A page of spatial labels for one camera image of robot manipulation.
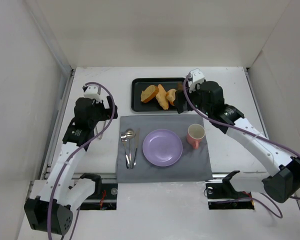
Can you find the purple plate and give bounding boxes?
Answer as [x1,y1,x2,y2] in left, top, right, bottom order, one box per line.
[142,129,183,167]

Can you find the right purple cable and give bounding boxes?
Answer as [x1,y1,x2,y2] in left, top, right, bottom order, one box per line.
[182,77,300,219]

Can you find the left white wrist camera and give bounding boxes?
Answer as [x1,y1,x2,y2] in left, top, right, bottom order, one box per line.
[82,84,102,104]

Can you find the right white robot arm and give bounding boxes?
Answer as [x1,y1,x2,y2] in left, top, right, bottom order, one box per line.
[174,79,300,203]

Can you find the bread roll piece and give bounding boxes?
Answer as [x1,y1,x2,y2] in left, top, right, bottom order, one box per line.
[165,88,177,106]

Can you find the purple cable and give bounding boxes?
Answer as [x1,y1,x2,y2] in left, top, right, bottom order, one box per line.
[182,77,300,219]
[46,81,116,240]

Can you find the pink mug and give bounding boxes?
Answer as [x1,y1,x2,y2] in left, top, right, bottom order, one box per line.
[186,124,206,150]

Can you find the metal spoon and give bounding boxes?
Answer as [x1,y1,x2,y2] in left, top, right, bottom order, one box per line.
[125,128,135,169]

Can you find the black baking tray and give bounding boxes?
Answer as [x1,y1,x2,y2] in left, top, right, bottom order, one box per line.
[131,77,185,112]

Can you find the dark brown bread piece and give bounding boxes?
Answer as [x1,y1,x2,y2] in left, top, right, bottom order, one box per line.
[177,82,183,91]

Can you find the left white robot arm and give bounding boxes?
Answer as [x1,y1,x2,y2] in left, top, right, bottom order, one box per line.
[24,95,118,240]

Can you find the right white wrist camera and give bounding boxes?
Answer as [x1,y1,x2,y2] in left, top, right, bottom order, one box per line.
[186,68,206,89]

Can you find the metal knife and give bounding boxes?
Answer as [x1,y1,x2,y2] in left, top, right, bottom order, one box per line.
[131,128,141,169]

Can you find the metal fork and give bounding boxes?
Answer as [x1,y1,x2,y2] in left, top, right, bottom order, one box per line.
[120,132,130,169]

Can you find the orange bread slice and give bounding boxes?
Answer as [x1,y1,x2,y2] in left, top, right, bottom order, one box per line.
[155,84,169,110]

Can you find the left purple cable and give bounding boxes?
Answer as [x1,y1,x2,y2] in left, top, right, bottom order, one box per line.
[46,81,116,240]

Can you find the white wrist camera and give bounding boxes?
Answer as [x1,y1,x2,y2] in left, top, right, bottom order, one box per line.
[186,68,206,89]
[82,84,102,104]

